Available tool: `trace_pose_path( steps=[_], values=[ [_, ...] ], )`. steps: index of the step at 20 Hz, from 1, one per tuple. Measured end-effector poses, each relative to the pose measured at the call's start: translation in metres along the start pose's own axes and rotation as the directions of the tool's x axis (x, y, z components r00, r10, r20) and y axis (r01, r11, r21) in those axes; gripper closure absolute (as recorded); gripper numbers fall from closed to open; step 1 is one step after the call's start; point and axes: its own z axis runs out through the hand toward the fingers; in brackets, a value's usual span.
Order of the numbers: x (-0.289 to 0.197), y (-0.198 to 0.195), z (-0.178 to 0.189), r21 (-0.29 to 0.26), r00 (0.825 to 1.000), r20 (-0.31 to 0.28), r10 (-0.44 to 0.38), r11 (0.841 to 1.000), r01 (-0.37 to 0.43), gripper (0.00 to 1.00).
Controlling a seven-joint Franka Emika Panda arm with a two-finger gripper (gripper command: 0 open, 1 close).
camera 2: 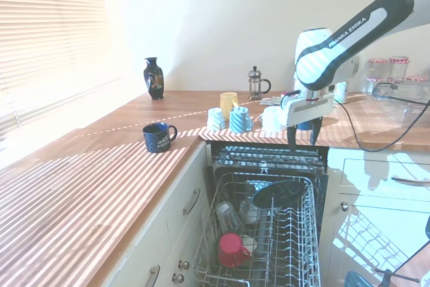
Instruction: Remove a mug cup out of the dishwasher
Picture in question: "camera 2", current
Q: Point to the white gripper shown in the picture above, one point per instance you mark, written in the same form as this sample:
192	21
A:
309	112

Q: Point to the red plastic mug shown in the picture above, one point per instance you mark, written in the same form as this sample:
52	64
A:
230	250

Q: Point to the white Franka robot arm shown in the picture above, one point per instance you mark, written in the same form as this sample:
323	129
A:
349	38

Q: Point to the navy enamel mug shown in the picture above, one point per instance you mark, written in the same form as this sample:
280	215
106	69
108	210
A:
304	126

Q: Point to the dishwasher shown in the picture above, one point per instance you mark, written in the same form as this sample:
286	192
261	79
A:
323	179

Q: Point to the light blue mug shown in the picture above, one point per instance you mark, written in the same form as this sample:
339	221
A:
239	119

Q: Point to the yellow mug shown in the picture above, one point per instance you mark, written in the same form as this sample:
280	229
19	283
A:
229	101

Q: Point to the pale ribbed mug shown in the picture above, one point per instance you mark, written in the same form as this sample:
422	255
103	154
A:
215	119

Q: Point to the navy mug white print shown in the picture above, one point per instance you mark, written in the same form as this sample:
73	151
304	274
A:
156	139

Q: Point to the printed paper card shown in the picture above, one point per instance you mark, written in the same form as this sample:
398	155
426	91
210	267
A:
270	101

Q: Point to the white drink can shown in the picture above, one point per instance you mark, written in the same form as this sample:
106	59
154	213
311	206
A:
341	93

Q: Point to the dark blue plate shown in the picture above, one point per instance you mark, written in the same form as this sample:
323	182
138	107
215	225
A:
279	193

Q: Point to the glass French press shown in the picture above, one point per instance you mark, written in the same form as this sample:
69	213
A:
256	85

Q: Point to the round silver cabinet knob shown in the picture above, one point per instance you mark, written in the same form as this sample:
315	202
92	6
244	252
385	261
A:
344	206
178	278
183	265

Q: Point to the glass jar red checked lid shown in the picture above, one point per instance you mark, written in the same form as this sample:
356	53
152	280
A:
376	70
373	87
399	68
418	79

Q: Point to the white bowl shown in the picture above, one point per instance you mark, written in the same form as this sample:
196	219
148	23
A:
252	214

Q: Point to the clear drinking glass in rack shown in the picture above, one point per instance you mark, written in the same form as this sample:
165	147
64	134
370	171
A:
228	216

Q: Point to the small white dish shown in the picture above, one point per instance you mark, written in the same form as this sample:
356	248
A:
249	242

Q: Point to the blue grey table clamp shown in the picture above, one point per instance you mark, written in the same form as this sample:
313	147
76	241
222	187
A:
356	280

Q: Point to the dark blue painted vase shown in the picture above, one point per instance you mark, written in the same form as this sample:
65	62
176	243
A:
154	78

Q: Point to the black metal stand rod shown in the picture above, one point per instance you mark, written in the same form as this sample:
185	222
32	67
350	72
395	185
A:
389	273

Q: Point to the tan window blind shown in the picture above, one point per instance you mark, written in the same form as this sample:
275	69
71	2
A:
50	31

